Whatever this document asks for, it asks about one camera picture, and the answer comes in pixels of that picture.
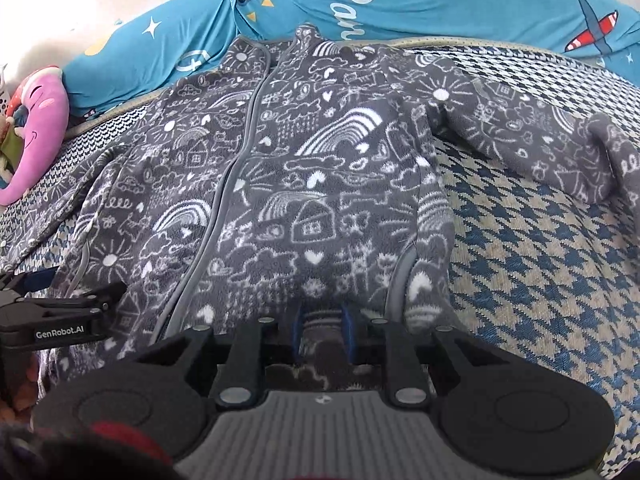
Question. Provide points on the beige bunny plush toy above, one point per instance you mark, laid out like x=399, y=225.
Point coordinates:
x=10, y=142

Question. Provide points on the blue printed bolster cover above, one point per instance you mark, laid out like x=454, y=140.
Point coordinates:
x=425, y=5

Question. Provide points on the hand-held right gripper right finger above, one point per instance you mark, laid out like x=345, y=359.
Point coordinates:
x=349, y=335

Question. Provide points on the grey printed fleece jacket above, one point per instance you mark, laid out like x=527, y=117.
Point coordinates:
x=300, y=185

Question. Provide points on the purple moon plush pillow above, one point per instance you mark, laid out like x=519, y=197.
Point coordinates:
x=45, y=125

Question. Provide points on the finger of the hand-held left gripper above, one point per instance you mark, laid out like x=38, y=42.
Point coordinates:
x=60, y=320

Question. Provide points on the blue houndstooth bed mat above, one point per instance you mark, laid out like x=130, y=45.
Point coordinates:
x=525, y=270

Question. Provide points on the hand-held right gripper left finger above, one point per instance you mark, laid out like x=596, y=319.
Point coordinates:
x=299, y=335

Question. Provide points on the dark red cloth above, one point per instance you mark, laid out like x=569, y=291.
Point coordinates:
x=75, y=452

